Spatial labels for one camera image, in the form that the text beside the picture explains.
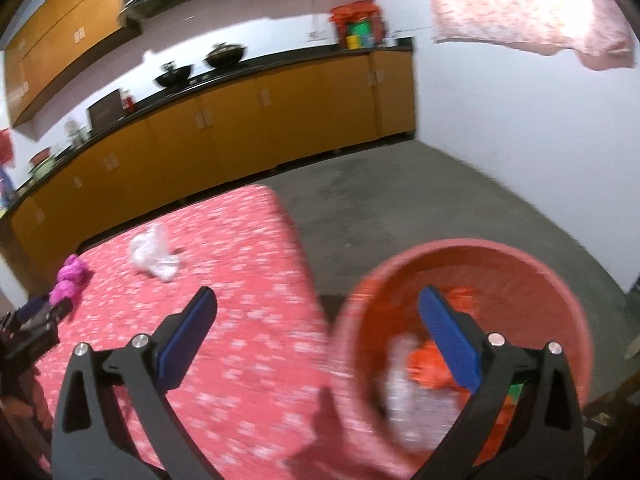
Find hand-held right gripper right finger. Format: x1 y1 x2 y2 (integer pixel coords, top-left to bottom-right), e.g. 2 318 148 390
410 285 586 480

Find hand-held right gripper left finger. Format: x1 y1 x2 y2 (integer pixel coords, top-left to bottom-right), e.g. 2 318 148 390
50 286 236 480

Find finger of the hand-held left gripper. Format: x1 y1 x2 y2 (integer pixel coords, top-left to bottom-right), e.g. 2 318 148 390
14 297 72 323

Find magenta plastic bag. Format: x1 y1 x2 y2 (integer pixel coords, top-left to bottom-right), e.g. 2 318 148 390
56 254 94 317

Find large clear bubble wrap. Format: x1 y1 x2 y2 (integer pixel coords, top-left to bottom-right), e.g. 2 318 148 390
384 332 463 453

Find red plastic basin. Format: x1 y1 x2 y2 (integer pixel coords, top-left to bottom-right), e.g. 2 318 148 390
327 238 593 480

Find crumpled white plastic bag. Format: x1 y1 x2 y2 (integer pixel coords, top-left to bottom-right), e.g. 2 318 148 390
129 223 182 282

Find red floral blanket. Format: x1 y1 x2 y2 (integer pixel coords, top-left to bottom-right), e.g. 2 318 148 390
30 184 421 480

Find hanging red plastic bag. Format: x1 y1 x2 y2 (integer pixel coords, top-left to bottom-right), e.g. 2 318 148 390
0 127 15 168

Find dark cutting board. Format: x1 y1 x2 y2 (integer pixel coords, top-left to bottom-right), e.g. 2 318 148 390
87 88 126 131

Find orange lower kitchen cabinets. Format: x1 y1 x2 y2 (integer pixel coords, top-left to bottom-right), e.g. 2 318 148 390
10 37 417 266

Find black wok with lid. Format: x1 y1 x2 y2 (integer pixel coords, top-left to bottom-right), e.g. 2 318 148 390
203 42 248 70

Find green box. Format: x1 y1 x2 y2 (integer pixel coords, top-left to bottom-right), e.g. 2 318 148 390
347 21 375 48

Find hanging pink floral cloth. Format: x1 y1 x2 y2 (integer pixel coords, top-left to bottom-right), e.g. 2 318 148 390
419 0 637 72

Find red bag with boxes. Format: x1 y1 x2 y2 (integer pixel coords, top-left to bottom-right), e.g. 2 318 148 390
328 1 388 50

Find orange upper wall cabinets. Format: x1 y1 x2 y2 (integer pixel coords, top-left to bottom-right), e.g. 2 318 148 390
4 0 146 128

